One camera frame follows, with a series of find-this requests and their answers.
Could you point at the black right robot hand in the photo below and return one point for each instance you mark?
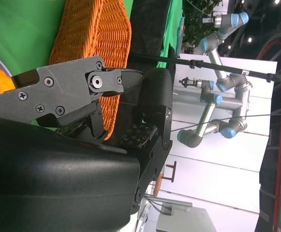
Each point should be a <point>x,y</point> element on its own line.
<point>58,181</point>

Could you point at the orange wicker basket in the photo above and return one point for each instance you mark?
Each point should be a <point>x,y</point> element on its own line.
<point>106,36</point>

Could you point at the grey metal box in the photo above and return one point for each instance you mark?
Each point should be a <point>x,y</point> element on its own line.
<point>183,217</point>

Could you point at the blue tablecloth clip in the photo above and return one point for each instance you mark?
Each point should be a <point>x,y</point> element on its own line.
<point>181,31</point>

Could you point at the black pole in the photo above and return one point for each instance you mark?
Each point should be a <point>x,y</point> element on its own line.
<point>215,66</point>

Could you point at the green leafy plant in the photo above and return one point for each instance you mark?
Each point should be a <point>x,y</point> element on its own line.
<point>198,26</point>

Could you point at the dark brown bracket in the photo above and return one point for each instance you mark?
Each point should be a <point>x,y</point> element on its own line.
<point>173,171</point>

